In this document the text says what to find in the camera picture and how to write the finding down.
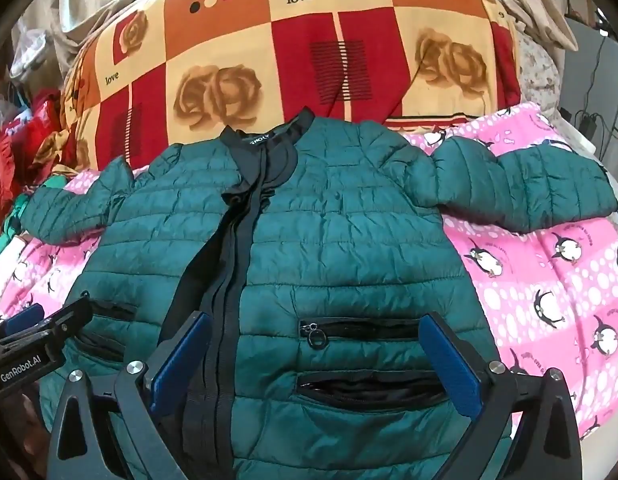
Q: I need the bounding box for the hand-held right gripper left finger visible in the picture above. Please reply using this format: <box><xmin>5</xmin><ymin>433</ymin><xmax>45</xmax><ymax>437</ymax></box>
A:
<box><xmin>49</xmin><ymin>311</ymin><xmax>212</xmax><ymax>480</ymax></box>

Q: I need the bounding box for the pink penguin-print blanket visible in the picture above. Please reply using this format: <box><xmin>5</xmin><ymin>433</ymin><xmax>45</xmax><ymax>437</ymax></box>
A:
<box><xmin>0</xmin><ymin>102</ymin><xmax>618</xmax><ymax>441</ymax></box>

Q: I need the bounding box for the white curtain cloth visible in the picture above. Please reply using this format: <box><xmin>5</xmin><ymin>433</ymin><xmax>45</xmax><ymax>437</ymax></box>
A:
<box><xmin>51</xmin><ymin>0</ymin><xmax>157</xmax><ymax>66</ymax></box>

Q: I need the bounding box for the white floral cloth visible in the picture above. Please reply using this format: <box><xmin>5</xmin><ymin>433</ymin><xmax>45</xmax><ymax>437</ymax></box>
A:
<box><xmin>514</xmin><ymin>30</ymin><xmax>562</xmax><ymax>126</ymax></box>

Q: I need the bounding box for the red orange rose-print quilt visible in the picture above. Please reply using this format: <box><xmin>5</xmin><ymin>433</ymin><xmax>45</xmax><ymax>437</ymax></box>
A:
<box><xmin>59</xmin><ymin>0</ymin><xmax>522</xmax><ymax>171</ymax></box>

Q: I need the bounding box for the green cloth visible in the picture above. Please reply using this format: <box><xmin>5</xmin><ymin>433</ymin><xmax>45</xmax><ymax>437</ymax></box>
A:
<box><xmin>0</xmin><ymin>192</ymin><xmax>32</xmax><ymax>271</ymax></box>

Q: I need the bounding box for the black power adapter with cables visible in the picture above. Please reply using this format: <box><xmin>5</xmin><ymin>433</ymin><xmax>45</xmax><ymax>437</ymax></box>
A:
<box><xmin>562</xmin><ymin>15</ymin><xmax>618</xmax><ymax>171</ymax></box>

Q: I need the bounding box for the green puffer jacket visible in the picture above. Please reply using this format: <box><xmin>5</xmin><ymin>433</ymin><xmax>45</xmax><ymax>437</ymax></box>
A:
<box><xmin>20</xmin><ymin>109</ymin><xmax>618</xmax><ymax>480</ymax></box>

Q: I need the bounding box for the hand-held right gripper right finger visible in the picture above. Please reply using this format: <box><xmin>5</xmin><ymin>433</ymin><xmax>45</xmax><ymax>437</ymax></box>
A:
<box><xmin>419</xmin><ymin>312</ymin><xmax>597</xmax><ymax>480</ymax></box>

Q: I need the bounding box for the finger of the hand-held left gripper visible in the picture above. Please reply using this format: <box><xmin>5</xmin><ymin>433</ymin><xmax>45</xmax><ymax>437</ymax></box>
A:
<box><xmin>0</xmin><ymin>303</ymin><xmax>46</xmax><ymax>343</ymax></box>
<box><xmin>38</xmin><ymin>297</ymin><xmax>94</xmax><ymax>344</ymax></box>

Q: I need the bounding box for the black cable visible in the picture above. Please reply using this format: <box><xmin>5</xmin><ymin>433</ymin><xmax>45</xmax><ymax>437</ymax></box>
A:
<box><xmin>559</xmin><ymin>35</ymin><xmax>612</xmax><ymax>161</ymax></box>

